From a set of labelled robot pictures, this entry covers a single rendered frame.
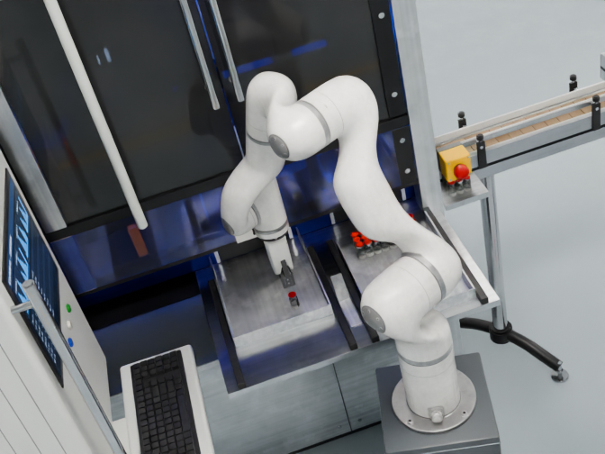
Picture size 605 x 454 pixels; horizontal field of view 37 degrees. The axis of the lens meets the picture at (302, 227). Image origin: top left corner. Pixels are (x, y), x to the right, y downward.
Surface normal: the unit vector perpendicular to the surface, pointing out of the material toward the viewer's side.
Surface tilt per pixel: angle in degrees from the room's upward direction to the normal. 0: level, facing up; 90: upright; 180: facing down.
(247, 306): 0
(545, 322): 0
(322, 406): 90
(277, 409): 90
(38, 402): 90
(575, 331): 0
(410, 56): 90
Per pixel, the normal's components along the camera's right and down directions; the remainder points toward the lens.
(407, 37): 0.25, 0.57
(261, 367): -0.20, -0.76
